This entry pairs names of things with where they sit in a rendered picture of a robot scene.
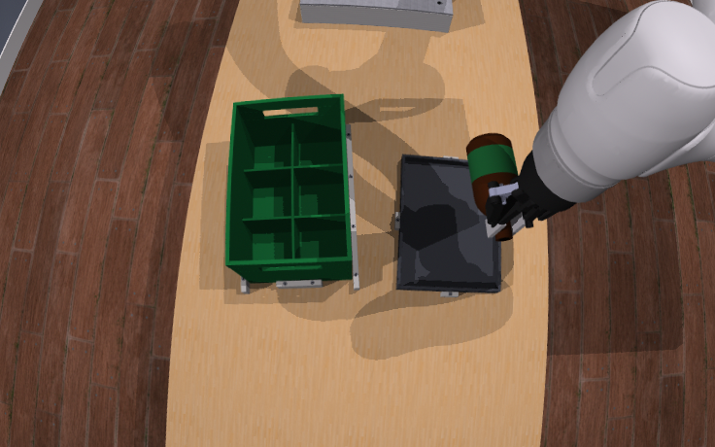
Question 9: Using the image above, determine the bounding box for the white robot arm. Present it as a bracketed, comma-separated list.
[532, 0, 715, 203]

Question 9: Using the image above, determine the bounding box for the green divided crate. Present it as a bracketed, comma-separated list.
[225, 94, 353, 283]

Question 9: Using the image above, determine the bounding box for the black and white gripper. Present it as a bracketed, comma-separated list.
[485, 150, 576, 238]

